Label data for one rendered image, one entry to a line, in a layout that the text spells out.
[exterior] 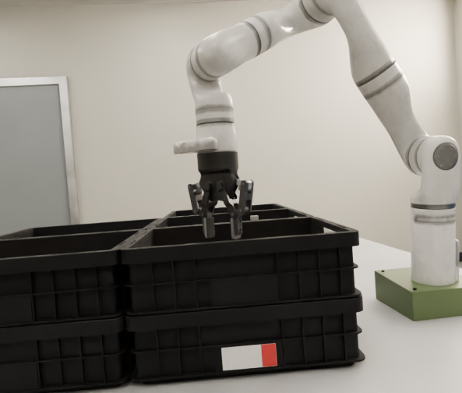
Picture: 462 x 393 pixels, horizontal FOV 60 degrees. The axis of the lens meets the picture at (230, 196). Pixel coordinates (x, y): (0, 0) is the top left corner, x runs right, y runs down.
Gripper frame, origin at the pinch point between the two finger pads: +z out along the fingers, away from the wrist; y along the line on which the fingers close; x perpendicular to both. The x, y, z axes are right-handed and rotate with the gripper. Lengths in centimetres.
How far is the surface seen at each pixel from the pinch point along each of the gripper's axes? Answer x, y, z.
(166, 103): -225, 232, -89
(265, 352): 3.3, -9.8, 19.7
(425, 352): -17.7, -30.1, 23.7
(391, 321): -30.3, -21.1, 23.6
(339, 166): -340, 107, -18
